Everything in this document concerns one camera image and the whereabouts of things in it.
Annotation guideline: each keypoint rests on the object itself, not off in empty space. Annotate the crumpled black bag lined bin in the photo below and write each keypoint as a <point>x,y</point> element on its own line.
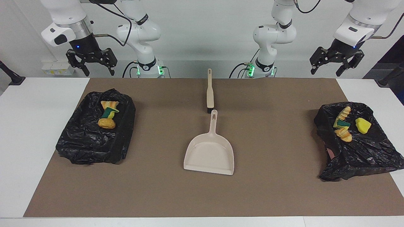
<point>363,157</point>

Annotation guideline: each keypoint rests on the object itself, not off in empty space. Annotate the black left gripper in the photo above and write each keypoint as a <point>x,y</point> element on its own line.
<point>342,49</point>

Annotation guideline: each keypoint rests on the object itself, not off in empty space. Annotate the brown table mat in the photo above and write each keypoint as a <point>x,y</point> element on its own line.
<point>189,195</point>

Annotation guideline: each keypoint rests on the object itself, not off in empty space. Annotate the boxy black bag lined bin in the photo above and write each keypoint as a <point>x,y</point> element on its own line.
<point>82,145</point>

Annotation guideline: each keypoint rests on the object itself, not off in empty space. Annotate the beige hand brush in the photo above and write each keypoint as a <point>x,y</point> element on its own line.
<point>210,97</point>

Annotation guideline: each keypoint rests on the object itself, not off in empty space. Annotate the plain yellow sponge piece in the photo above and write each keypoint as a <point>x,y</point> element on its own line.
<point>363,125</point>

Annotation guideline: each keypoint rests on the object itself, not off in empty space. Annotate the beige plastic dustpan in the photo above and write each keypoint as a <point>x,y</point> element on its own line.
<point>210,154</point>

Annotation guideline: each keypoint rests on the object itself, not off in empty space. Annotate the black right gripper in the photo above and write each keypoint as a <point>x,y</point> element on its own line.
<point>85,47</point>

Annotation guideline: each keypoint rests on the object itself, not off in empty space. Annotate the pale ridged bread piece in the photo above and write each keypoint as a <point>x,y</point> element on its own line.
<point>344,135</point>
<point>344,113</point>

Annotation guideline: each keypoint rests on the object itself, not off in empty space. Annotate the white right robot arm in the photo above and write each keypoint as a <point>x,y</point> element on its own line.
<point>142,31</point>

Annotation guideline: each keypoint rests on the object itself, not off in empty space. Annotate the brown bread roll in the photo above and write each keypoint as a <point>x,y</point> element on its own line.
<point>106,123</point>

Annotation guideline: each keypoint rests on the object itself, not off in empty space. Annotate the black stand post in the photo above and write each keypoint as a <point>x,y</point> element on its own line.
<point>12,77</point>
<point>389,77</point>

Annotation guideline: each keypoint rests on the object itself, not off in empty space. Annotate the orange striped croissant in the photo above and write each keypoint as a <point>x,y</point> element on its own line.
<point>109,104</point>

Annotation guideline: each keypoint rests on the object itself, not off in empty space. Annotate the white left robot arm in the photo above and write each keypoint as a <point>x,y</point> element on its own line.
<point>274,34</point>

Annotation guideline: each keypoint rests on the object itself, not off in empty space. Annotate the white power strip box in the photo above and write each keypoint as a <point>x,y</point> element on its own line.
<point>56,68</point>

